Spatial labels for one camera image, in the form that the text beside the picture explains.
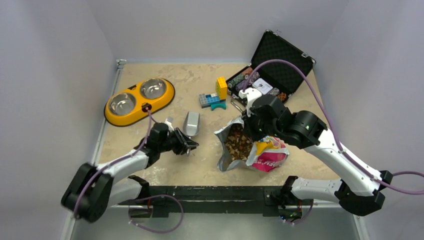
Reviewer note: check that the colourful pet food bag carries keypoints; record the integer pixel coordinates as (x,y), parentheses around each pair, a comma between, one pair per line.
(239,151)

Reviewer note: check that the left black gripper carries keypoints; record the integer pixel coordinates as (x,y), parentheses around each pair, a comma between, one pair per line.
(183,143)

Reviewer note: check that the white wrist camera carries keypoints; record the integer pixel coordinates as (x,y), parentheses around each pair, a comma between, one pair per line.
(169,123)
(250,94)

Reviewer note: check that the teal arch toy piece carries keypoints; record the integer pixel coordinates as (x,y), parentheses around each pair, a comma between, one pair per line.
(218,105)

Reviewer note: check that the silver metal scoop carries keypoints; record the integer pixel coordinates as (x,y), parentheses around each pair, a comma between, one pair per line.
(191,125)

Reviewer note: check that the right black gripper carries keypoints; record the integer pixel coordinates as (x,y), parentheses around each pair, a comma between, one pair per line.
(248,128)

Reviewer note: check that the white playing card deck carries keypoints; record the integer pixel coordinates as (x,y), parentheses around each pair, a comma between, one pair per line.
(262,86)

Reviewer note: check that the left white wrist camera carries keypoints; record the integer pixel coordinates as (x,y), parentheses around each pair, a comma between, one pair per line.
(169,123)

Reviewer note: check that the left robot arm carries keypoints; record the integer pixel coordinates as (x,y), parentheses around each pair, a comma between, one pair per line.
(95,188)

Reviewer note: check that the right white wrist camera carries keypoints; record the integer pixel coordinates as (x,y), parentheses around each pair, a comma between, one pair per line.
(250,94)

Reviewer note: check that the yellow double pet bowl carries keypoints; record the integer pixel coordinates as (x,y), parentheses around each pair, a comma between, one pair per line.
(133,104)

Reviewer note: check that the yellow toy brick block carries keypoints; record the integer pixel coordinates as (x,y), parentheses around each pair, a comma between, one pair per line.
(221,88)

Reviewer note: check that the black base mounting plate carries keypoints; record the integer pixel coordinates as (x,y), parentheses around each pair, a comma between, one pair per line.
(268,201)

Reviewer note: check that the blue grey toy brick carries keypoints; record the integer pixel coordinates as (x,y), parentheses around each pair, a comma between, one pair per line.
(206,100)

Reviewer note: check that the black poker chip case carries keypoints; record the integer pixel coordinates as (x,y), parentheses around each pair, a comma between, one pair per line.
(284,79)

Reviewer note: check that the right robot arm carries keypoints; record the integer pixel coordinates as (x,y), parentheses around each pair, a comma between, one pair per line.
(357,190)

